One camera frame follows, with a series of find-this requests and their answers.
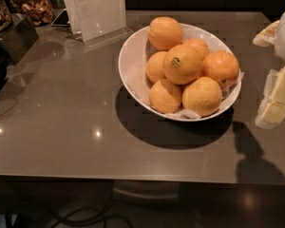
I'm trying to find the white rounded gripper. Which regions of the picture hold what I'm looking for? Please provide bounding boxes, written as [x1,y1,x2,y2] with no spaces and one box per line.
[253,12,285,129]

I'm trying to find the back hidden orange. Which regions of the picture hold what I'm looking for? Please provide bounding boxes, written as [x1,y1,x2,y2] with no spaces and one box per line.
[183,38,209,59]

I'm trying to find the front right orange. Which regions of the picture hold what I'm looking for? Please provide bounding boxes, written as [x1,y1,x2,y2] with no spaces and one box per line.
[182,77,222,117]

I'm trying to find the front left orange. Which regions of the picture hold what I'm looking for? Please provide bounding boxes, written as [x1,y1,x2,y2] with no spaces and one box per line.
[149,79,182,114]

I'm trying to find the top back orange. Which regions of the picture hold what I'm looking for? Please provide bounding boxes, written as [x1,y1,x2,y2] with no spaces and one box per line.
[147,17,183,50]

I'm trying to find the left middle orange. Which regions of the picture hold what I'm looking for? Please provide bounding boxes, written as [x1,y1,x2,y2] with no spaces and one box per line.
[145,51,166,83]

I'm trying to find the white oval bowl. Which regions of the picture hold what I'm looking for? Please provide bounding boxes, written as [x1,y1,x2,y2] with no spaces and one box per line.
[118,22,242,123]

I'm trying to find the centre orange with stem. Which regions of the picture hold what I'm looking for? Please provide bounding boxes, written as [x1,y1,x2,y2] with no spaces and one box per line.
[162,45,202,85]

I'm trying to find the clear acrylic sign holder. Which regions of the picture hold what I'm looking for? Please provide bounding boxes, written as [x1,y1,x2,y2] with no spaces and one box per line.
[64,0,132,47]

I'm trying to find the dried fruit snack container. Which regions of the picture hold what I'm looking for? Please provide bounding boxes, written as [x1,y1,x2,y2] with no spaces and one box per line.
[10,0,54,27]

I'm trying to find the black box stand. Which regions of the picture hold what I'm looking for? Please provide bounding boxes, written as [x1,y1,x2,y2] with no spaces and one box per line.
[0,13,38,65]

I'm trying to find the black floor cables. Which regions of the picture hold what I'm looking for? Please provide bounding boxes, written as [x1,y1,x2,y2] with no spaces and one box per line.
[31,180,135,228]

